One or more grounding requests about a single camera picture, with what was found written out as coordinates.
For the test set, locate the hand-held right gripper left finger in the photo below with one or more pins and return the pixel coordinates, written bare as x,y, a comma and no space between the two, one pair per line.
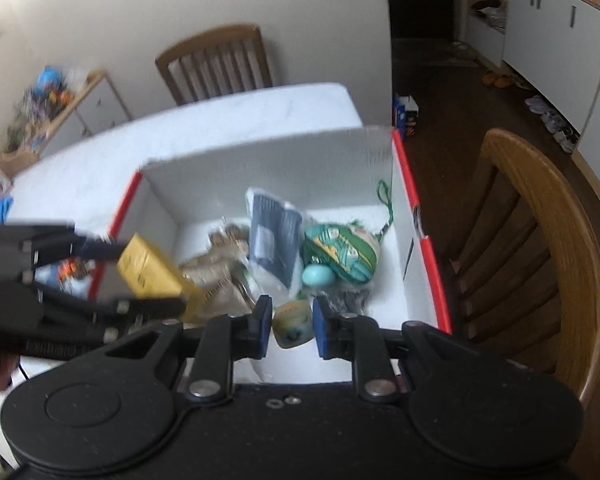
265,327

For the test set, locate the pile of colourful toys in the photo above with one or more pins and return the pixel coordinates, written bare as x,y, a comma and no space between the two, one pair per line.
40,105

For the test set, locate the curved-back wooden chair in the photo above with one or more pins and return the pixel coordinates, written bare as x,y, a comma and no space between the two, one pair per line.
545,240

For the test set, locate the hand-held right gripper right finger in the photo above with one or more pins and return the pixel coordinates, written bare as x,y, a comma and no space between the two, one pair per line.
321,327

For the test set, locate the teal plastic egg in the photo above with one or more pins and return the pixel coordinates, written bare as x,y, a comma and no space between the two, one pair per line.
316,276

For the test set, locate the white wooden cabinet unit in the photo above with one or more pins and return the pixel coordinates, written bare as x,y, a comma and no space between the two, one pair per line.
560,25

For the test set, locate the blue white packet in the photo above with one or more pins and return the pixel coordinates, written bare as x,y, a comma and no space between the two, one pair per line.
275,245

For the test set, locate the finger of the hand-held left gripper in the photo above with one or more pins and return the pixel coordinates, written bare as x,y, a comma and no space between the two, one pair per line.
100,251
140,307

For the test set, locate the slatted wooden chair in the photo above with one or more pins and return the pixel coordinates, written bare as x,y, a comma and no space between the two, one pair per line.
215,65

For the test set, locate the beige snack packet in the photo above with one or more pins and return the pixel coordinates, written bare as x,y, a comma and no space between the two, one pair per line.
215,265

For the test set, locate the low white shelf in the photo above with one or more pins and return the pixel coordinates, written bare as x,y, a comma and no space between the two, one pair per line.
487,35

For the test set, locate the yellow cardboard box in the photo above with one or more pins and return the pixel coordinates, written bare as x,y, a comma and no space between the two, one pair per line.
147,270

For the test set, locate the red cardboard box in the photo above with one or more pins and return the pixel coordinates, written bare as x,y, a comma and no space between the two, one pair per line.
280,170

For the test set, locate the orange toy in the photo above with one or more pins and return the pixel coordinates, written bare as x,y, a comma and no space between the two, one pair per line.
72,270

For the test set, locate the white wooden sideboard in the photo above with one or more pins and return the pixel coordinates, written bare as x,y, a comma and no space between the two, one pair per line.
87,110

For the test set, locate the orange slippers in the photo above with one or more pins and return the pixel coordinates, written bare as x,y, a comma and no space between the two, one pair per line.
500,80

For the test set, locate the pile of shoes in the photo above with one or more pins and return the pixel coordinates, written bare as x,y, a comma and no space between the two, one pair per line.
555,120

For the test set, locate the green patterned pouch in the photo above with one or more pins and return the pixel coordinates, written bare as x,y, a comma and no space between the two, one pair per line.
340,252

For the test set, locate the blue white carton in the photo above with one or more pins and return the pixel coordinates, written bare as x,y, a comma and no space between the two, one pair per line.
405,115

